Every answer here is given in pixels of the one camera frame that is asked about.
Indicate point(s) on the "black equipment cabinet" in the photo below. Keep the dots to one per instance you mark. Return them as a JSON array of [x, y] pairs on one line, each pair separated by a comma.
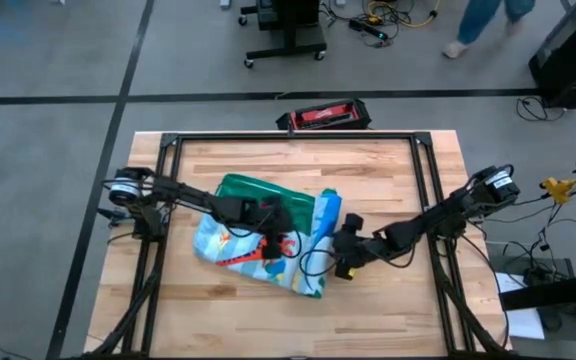
[[568, 55]]

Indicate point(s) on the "black metal table frame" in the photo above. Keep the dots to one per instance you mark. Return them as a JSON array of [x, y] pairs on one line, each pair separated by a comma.
[[243, 136]]

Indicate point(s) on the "grey floor box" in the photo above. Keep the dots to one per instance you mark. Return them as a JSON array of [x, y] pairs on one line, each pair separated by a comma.
[[505, 252]]

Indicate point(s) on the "white paper sheet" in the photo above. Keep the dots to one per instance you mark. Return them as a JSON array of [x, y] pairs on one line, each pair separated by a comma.
[[528, 325]]

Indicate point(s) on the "black power strip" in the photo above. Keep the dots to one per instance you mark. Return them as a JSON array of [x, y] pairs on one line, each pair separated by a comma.
[[368, 29]]

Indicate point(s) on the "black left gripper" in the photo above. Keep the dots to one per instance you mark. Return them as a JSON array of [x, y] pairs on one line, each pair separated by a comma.
[[275, 222]]

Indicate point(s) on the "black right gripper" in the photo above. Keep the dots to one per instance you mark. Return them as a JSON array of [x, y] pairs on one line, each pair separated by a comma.
[[353, 247]]

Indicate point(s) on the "small white box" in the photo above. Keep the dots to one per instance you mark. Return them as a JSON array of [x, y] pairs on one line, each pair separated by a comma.
[[225, 4]]

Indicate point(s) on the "black rolling stand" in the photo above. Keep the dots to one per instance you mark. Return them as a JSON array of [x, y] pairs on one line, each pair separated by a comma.
[[292, 44]]

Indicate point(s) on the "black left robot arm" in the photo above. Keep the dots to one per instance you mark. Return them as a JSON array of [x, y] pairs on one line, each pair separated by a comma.
[[188, 195]]

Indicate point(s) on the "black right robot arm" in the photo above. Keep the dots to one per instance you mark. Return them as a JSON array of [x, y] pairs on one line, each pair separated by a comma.
[[443, 215]]

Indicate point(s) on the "yellow connector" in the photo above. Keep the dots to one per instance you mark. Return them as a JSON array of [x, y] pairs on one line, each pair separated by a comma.
[[558, 189]]

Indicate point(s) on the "person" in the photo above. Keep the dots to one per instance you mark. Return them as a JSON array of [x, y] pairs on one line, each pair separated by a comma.
[[473, 25]]

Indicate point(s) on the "green dinosaur print towel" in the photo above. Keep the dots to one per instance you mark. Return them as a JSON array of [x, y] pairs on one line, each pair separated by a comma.
[[248, 265]]

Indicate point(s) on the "red and black tool case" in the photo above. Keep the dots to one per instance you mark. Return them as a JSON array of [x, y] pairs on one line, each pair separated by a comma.
[[325, 116]]

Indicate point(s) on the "black power adapter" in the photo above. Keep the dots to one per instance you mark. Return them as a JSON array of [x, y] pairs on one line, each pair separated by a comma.
[[537, 276]]

